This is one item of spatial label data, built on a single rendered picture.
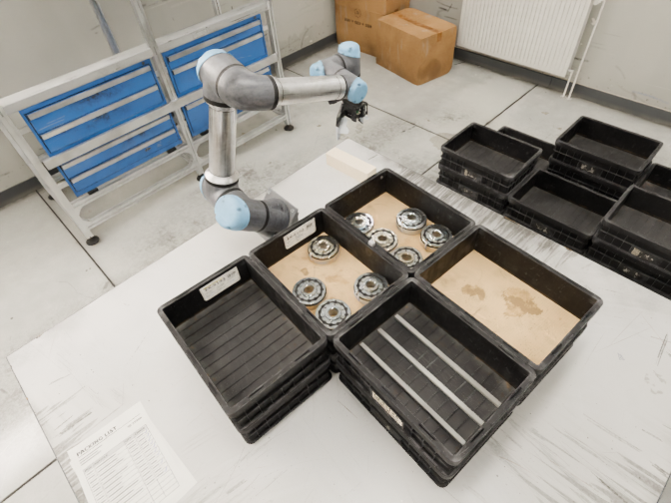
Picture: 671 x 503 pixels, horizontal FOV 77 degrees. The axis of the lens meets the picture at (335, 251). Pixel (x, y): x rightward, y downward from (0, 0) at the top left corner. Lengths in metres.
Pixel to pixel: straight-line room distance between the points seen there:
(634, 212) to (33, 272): 3.24
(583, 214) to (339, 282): 1.43
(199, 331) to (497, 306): 0.87
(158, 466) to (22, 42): 2.83
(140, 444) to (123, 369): 0.26
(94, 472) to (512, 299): 1.24
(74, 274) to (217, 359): 1.84
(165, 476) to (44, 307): 1.77
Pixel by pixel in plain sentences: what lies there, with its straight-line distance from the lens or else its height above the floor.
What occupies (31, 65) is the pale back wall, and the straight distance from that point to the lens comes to 3.56.
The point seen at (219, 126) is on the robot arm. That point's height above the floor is 1.18.
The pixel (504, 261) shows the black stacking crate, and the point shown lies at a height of 0.86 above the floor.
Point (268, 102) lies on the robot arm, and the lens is 1.27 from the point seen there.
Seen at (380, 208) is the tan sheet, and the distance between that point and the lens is 1.55.
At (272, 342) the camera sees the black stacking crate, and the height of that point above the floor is 0.83.
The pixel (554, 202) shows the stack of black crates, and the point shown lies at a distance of 2.41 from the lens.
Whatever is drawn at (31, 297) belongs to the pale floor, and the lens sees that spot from 3.01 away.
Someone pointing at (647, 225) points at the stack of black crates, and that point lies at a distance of 2.29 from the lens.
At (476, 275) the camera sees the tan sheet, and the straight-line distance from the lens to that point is 1.37.
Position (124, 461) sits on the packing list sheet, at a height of 0.70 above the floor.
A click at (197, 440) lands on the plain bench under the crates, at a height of 0.70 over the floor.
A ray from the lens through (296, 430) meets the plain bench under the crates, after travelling 1.26.
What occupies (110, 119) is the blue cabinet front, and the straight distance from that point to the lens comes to 2.84.
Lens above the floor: 1.88
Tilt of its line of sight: 48 degrees down
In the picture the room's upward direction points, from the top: 6 degrees counter-clockwise
